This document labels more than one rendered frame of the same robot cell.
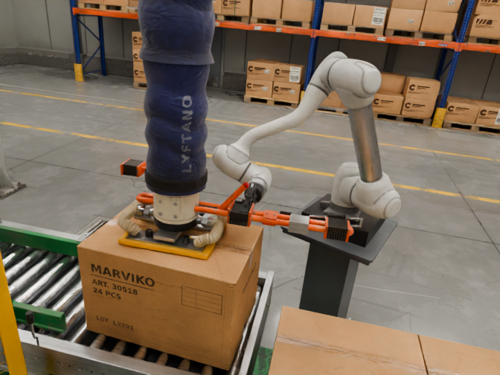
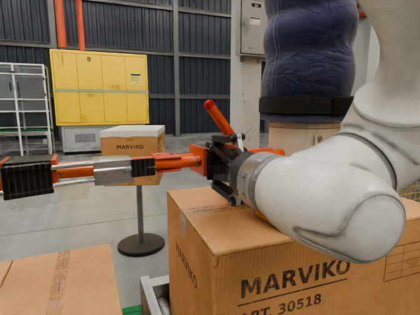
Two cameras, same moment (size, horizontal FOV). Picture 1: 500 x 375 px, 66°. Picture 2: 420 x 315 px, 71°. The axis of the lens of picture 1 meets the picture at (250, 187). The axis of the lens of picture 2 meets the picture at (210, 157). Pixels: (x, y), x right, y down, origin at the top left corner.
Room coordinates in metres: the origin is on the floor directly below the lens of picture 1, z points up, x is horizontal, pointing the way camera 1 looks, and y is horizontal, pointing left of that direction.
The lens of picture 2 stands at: (1.78, -0.33, 1.19)
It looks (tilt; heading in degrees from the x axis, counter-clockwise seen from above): 10 degrees down; 147
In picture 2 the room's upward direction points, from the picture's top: straight up
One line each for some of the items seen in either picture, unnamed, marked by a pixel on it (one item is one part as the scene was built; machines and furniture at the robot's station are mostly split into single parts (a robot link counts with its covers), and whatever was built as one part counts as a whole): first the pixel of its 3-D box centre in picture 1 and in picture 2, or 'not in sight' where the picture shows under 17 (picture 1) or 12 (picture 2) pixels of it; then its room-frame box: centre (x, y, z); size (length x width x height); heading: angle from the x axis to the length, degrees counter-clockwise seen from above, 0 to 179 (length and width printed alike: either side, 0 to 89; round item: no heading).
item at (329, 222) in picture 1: (336, 229); (31, 172); (1.19, -0.32, 1.08); 0.08 x 0.07 x 0.05; 81
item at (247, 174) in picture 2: (255, 189); (268, 182); (1.48, -0.03, 1.08); 0.09 x 0.06 x 0.09; 81
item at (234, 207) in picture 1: (240, 213); (213, 157); (1.25, 0.02, 1.08); 0.10 x 0.08 x 0.06; 171
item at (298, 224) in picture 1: (298, 224); (112, 169); (1.22, -0.19, 1.07); 0.07 x 0.07 x 0.04; 81
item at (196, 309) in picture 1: (177, 277); (289, 268); (1.27, 0.26, 0.75); 0.60 x 0.40 x 0.40; 77
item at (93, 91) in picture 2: not in sight; (103, 104); (-6.30, 1.55, 1.24); 2.22 x 0.91 x 2.47; 79
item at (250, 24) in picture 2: not in sight; (253, 28); (0.45, 0.82, 1.62); 0.20 x 0.05 x 0.30; 80
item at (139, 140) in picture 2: not in sight; (137, 152); (-0.53, 0.45, 0.82); 0.60 x 0.40 x 0.40; 151
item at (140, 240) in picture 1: (167, 239); not in sight; (1.19, 0.29, 0.98); 0.34 x 0.10 x 0.05; 81
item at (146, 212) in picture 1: (176, 217); not in sight; (1.29, 0.27, 1.02); 0.34 x 0.25 x 0.06; 81
